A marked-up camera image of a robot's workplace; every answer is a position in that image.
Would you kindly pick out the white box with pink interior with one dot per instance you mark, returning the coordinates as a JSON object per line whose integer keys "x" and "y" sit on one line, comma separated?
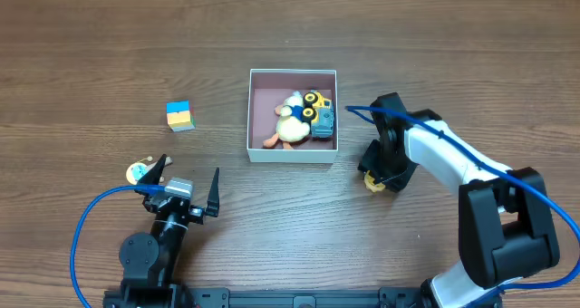
{"x": 269, "y": 88}

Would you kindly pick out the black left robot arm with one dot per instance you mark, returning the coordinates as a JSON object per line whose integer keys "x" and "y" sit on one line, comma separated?
{"x": 149, "y": 259}

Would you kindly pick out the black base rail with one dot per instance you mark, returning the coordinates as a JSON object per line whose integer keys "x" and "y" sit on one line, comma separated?
{"x": 385, "y": 297}

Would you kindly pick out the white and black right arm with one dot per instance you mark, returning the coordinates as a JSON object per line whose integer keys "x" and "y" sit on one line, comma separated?
{"x": 505, "y": 231}

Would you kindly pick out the multicolour puzzle cube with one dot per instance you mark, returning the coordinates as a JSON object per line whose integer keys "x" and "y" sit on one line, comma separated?
{"x": 180, "y": 116}

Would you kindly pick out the grey and yellow toy truck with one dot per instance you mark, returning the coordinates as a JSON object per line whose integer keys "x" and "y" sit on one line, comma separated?
{"x": 319, "y": 113}

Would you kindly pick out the small rattle drum toy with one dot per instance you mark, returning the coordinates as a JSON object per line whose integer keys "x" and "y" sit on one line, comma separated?
{"x": 137, "y": 170}

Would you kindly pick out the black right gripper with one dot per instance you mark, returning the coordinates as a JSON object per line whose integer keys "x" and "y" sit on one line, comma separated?
{"x": 381, "y": 171}

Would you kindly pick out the yellow wheel-shaped toy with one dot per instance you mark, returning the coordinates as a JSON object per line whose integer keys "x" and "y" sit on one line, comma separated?
{"x": 370, "y": 184}

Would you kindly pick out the yellow plush duck toy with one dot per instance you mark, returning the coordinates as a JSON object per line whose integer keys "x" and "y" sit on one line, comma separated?
{"x": 290, "y": 127}

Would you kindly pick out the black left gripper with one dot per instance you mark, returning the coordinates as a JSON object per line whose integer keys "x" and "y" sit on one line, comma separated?
{"x": 177, "y": 206}

